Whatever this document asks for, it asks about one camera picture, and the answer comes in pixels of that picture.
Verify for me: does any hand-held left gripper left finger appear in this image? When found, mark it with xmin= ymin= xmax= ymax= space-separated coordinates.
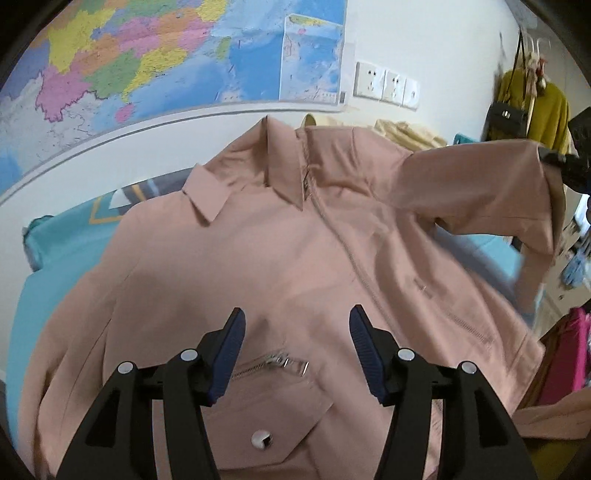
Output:
xmin=55 ymin=308 xmax=246 ymax=480

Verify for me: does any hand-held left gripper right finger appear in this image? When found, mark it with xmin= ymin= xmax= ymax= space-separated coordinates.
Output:
xmin=349 ymin=304 xmax=539 ymax=480

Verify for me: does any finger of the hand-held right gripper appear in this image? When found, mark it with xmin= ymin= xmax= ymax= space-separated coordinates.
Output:
xmin=537 ymin=147 xmax=591 ymax=193

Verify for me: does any pink zip jacket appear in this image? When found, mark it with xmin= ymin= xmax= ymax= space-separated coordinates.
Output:
xmin=21 ymin=115 xmax=591 ymax=480

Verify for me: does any black shoulder bag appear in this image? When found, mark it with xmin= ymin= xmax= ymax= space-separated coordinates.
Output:
xmin=484 ymin=25 xmax=532 ymax=140

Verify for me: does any mustard yellow hanging garment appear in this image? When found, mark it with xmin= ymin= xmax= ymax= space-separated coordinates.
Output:
xmin=496 ymin=69 xmax=573 ymax=154

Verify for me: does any cream yellow garment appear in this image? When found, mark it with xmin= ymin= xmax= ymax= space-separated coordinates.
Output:
xmin=300 ymin=114 xmax=448 ymax=151

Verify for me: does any magenta cloth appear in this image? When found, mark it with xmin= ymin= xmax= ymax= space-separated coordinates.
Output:
xmin=538 ymin=306 xmax=591 ymax=408

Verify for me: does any teal patterned bed sheet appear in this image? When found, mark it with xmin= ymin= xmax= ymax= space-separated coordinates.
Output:
xmin=4 ymin=133 xmax=539 ymax=398

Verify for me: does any colourful wall map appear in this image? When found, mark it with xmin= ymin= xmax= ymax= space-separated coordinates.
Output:
xmin=0 ymin=0 xmax=348 ymax=197

